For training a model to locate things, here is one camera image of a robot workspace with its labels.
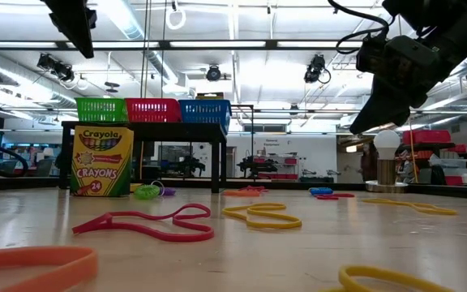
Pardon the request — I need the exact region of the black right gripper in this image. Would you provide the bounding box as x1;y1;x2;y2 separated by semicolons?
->
348;34;452;135

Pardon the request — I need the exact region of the green plastic basket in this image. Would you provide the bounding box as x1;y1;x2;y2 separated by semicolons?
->
74;97;129;123

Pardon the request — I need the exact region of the red plastic basket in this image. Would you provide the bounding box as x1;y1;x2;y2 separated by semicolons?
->
124;97;182;123

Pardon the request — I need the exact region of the blue plastic basket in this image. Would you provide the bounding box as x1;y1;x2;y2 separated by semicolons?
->
178;99;233;135

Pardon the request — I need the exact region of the red rubber band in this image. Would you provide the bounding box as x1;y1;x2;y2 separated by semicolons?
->
72;204;215;243
239;185;270;194
314;192;357;201

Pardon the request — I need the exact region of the grey office chair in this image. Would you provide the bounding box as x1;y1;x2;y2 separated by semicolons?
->
34;158;55;178

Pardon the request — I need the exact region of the table lamp with white bulb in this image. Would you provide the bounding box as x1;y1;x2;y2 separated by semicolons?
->
365;129;409;194

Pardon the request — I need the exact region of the black ceiling track light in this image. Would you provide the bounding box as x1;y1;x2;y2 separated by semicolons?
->
36;52;74;81

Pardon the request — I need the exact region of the large red storage bin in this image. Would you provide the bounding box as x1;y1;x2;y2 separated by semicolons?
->
402;129;452;146

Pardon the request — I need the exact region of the person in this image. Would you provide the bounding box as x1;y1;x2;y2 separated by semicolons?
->
360;141;379;183

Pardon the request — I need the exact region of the white plastic container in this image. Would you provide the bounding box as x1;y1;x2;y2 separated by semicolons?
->
428;153;467;170

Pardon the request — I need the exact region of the shelf with red bins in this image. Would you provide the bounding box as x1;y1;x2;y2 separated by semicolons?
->
257;153;299;182

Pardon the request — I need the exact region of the overhead LED light bar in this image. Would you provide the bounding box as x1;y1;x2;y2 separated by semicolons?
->
0;39;467;51

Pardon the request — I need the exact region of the black metal riser shelf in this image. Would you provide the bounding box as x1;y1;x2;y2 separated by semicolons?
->
58;120;229;194

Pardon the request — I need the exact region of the round black ceiling spotlight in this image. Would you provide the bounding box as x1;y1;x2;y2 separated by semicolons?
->
205;64;223;82

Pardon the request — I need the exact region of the orange rubber band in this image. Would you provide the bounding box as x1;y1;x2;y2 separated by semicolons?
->
221;189;261;198
0;246;99;292

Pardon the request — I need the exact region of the yellow hanging cord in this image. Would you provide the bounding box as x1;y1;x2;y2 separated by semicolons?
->
406;117;419;183

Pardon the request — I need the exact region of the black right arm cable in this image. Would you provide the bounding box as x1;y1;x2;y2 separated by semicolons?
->
326;0;392;56

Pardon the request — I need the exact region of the black curved cable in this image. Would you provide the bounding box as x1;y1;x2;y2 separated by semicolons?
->
0;129;30;178

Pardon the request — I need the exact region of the small green coil keychain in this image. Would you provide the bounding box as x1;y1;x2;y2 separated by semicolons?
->
133;180;165;200

